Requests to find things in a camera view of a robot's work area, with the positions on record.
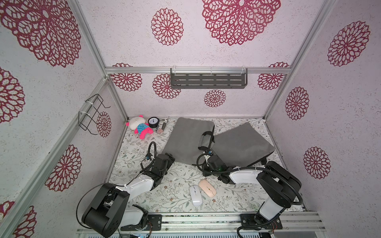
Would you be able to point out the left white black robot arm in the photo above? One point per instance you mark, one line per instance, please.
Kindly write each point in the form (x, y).
(108, 211)

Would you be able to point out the pink white plush toy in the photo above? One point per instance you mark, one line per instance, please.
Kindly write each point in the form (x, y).
(139, 126)

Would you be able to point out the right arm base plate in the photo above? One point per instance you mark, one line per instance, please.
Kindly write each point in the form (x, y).
(257, 222)

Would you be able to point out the pink computer mouse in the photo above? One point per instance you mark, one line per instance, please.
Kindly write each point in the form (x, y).
(207, 188)

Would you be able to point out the grey metal wall shelf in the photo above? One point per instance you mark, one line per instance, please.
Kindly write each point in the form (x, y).
(212, 80)

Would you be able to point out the small striped tool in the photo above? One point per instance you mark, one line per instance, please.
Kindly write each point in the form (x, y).
(162, 126)

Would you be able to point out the black round gauge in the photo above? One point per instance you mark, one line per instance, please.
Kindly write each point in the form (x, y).
(153, 122)

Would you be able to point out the aluminium front rail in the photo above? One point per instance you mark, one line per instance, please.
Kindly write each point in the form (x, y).
(227, 222)

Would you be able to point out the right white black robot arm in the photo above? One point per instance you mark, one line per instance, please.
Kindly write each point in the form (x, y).
(280, 185)

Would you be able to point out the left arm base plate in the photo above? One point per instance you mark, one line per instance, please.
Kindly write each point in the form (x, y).
(151, 221)

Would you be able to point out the black wire wall rack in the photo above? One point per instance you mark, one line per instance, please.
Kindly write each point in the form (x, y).
(95, 120)

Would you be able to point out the grey laptop bag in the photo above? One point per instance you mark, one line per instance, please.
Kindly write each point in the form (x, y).
(188, 139)
(242, 146)

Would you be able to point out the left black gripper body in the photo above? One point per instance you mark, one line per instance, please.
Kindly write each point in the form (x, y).
(169, 163)

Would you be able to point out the white computer mouse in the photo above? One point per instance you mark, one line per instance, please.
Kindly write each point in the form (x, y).
(195, 194)

